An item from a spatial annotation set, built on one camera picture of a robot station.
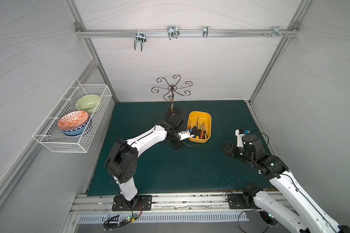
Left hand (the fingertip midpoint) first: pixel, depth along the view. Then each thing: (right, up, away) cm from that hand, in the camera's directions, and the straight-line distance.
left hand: (180, 142), depth 87 cm
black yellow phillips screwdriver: (+17, +2, +11) cm, 21 cm away
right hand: (+24, +1, -12) cm, 26 cm away
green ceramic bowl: (-48, +23, -14) cm, 55 cm away
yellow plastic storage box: (+18, +15, +20) cm, 31 cm away
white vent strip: (-38, -34, -16) cm, 54 cm away
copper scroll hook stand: (-6, +27, -8) cm, 29 cm away
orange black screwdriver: (+15, +3, +11) cm, 19 cm away
